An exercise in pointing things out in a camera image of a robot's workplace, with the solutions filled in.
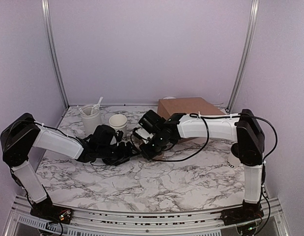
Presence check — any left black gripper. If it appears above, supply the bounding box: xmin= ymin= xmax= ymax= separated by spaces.
xmin=98 ymin=141 xmax=140 ymax=166

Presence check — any brown pulp cup carrier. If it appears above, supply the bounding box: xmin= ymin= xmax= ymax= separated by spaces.
xmin=131 ymin=141 xmax=164 ymax=160

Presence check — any single white paper cup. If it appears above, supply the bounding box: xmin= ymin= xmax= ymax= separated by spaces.
xmin=227 ymin=153 xmax=241 ymax=169

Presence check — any black cup lid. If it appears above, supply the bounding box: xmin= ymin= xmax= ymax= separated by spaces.
xmin=231 ymin=143 xmax=239 ymax=157

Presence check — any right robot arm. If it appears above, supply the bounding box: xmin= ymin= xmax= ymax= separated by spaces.
xmin=133 ymin=109 xmax=265 ymax=220

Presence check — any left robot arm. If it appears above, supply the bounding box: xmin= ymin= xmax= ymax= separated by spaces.
xmin=0 ymin=113 xmax=135 ymax=219

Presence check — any brown cardboard box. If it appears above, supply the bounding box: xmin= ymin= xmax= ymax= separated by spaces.
xmin=157 ymin=97 xmax=226 ymax=143

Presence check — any white ribbed utensil container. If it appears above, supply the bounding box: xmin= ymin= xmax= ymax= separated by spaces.
xmin=79 ymin=104 xmax=103 ymax=136

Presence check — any white round object behind box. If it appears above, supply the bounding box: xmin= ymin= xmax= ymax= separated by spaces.
xmin=163 ymin=96 xmax=176 ymax=100

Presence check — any white plastic utensil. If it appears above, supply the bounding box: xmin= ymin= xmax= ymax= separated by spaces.
xmin=94 ymin=96 xmax=103 ymax=110

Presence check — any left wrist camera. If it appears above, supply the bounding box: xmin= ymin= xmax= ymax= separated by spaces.
xmin=114 ymin=130 xmax=124 ymax=143

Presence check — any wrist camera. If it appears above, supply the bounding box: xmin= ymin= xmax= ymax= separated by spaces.
xmin=114 ymin=130 xmax=124 ymax=143
xmin=133 ymin=127 xmax=153 ymax=143

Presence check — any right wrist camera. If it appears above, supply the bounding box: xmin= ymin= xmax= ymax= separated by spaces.
xmin=133 ymin=127 xmax=153 ymax=143

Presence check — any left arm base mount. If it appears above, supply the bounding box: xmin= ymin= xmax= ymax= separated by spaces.
xmin=30 ymin=196 xmax=73 ymax=224

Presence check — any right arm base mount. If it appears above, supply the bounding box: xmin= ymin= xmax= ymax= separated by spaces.
xmin=220 ymin=201 xmax=264 ymax=226

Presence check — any left aluminium frame post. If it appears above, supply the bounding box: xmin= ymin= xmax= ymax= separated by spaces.
xmin=41 ymin=0 xmax=69 ymax=109

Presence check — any aluminium frame post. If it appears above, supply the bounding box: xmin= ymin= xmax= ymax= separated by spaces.
xmin=227 ymin=0 xmax=260 ymax=111
xmin=41 ymin=0 xmax=69 ymax=109

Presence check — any right aluminium frame post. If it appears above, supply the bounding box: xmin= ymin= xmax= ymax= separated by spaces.
xmin=227 ymin=0 xmax=260 ymax=111

